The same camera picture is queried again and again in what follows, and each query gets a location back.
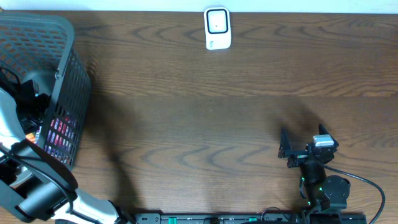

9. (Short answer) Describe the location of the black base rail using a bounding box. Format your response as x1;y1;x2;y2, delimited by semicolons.
133;212;367;224

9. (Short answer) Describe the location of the small orange white packet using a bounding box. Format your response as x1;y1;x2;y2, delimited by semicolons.
26;132;39;144

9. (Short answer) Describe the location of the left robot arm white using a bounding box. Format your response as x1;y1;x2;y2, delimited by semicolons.
1;79;134;223

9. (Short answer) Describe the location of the purple snack package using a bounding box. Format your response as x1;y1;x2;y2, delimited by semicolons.
35;116;79;167

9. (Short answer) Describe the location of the grey plastic mesh basket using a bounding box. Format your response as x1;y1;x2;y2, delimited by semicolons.
0;11;92;223

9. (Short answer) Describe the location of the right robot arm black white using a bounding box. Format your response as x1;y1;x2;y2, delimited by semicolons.
278;124;351;223

